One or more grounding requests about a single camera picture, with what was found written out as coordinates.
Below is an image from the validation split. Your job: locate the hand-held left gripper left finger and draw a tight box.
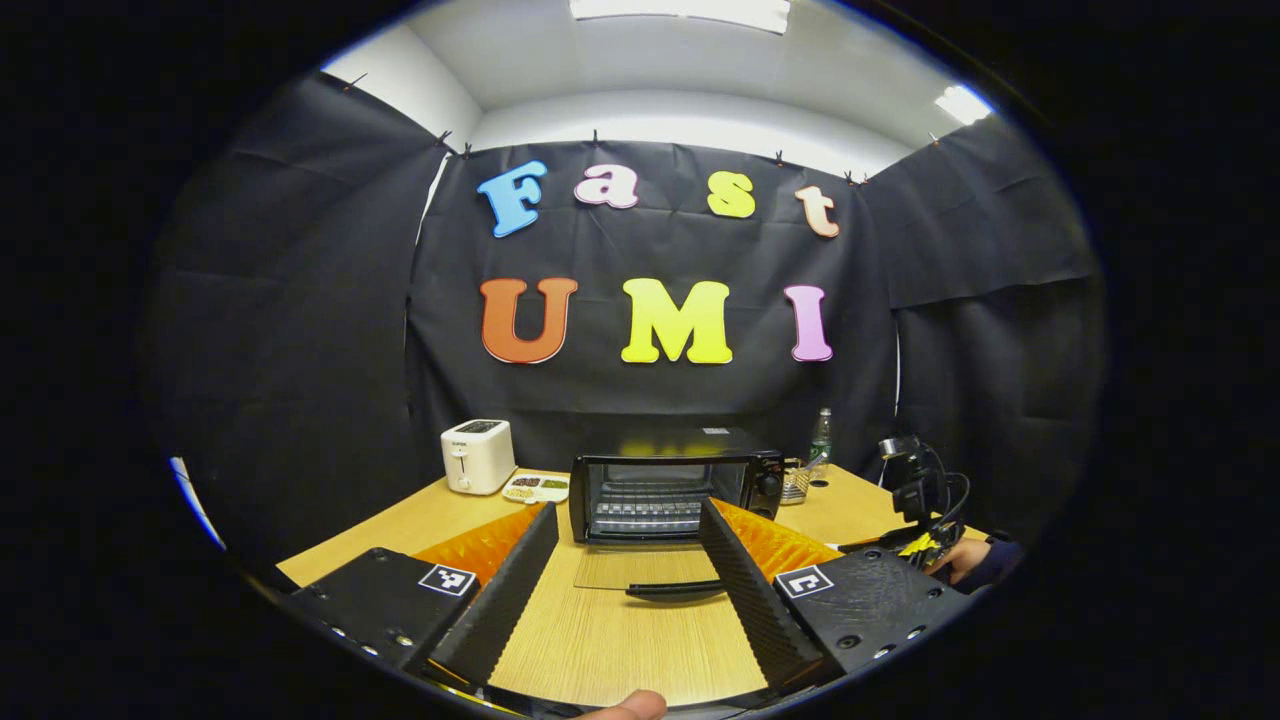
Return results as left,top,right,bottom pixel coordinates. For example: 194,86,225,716
285,502,561,691

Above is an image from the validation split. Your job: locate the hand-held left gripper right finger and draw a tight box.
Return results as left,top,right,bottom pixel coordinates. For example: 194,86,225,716
698,497,976,691

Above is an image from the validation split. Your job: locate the black electric oven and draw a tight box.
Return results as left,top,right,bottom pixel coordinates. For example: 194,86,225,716
568,428,786,602

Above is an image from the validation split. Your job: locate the clear plastic bottle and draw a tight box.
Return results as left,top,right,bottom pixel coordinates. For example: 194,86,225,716
808,407,833,484

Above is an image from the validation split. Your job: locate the white snack tray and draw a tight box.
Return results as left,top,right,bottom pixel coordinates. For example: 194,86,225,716
502,474,571,504

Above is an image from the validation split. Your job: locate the white toaster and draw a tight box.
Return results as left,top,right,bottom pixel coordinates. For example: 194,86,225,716
441,419,518,496

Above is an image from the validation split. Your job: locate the black backdrop cloth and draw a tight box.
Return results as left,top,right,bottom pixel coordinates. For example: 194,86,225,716
140,72,1106,591

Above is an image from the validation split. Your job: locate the small ceiling light panel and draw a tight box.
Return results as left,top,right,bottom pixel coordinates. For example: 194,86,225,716
935,85,993,126

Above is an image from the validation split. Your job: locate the large ceiling light panel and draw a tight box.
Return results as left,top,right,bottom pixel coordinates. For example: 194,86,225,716
570,0,791,34

